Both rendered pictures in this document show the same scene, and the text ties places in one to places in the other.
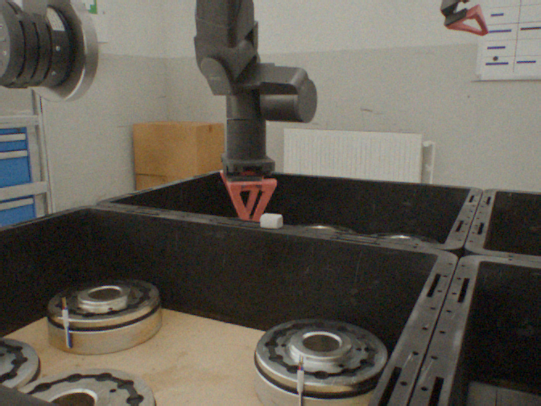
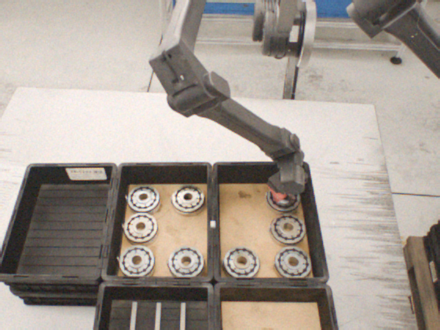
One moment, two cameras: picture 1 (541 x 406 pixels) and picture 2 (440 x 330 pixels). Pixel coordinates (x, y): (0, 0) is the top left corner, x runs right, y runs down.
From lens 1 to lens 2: 105 cm
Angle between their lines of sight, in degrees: 68
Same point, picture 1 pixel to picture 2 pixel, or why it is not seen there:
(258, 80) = (280, 166)
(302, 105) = (287, 188)
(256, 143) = not seen: hidden behind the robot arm
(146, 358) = (178, 221)
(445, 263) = (200, 279)
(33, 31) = (276, 43)
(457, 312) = (167, 284)
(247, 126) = not seen: hidden behind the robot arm
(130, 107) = not seen: outside the picture
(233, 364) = (185, 242)
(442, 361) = (144, 284)
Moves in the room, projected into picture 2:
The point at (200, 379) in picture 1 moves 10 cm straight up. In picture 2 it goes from (175, 239) to (173, 222)
